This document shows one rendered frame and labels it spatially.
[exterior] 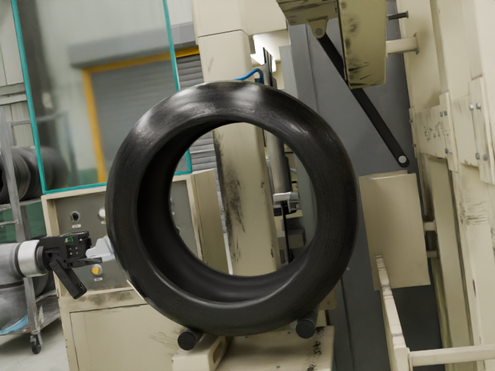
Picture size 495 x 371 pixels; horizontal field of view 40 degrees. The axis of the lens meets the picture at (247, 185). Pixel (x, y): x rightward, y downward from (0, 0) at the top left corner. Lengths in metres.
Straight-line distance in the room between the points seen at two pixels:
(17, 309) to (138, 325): 0.71
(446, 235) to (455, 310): 0.20
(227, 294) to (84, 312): 0.80
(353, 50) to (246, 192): 0.55
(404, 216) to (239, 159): 0.48
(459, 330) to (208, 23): 1.08
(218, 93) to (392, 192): 0.57
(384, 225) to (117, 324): 1.08
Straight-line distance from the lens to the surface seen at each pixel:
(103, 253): 1.70
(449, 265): 1.87
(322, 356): 1.68
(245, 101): 1.49
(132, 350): 2.47
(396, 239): 1.83
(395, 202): 1.82
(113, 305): 2.45
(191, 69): 11.38
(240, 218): 1.91
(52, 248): 1.76
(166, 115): 1.52
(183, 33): 11.05
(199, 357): 1.63
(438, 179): 1.84
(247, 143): 1.90
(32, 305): 5.45
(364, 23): 1.47
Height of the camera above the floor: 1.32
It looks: 3 degrees down
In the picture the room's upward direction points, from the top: 8 degrees counter-clockwise
